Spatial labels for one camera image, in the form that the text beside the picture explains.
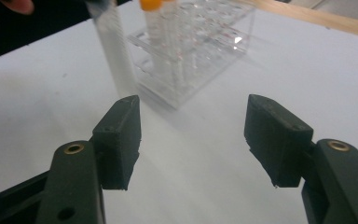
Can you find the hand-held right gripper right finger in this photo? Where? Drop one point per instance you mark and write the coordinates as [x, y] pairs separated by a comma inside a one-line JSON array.
[[276, 140]]

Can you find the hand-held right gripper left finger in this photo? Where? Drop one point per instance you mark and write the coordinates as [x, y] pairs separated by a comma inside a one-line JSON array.
[[118, 143]]

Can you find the orange cap test tube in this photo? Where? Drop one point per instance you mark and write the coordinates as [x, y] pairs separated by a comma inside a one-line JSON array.
[[151, 18], [115, 46]]

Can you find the clear acrylic test tube rack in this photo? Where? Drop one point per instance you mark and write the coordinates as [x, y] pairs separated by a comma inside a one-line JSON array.
[[199, 46]]

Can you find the white table board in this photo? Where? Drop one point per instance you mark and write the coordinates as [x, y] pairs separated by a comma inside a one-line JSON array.
[[199, 161]]

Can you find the wooden table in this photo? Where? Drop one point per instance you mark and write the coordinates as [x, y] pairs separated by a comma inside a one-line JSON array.
[[323, 21]]

